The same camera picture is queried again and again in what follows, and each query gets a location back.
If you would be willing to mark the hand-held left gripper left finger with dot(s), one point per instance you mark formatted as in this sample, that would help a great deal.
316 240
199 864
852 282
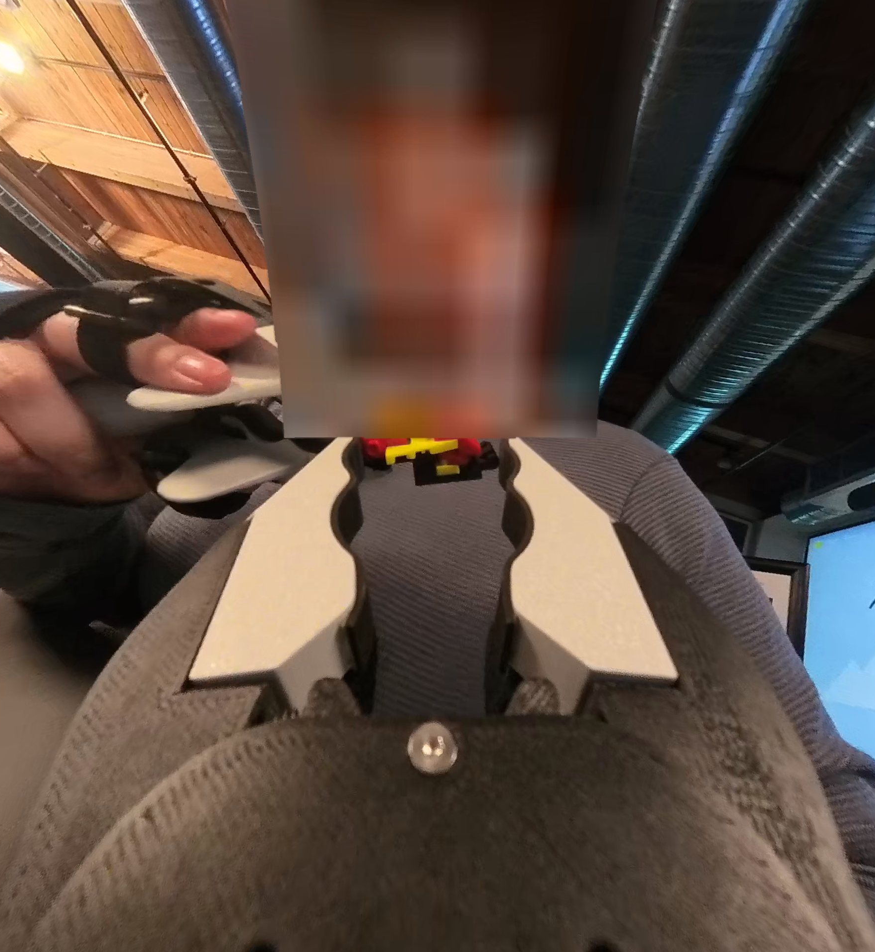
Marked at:
281 595

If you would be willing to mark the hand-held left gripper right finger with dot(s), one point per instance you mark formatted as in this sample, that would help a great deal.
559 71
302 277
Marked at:
594 595

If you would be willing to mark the red yellow lego assembly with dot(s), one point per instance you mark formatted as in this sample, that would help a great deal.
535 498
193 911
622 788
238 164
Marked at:
408 450

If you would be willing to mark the person's right hand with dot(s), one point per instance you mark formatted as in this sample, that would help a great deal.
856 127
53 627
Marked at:
21 416

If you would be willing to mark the white display screen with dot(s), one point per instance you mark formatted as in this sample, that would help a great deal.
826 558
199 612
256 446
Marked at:
869 669

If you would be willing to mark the round ceiling lamp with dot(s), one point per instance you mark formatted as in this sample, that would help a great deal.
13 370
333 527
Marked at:
4 56

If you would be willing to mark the spiral metal ceiling duct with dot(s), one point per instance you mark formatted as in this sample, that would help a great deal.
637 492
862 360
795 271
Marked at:
675 149
192 89
817 260

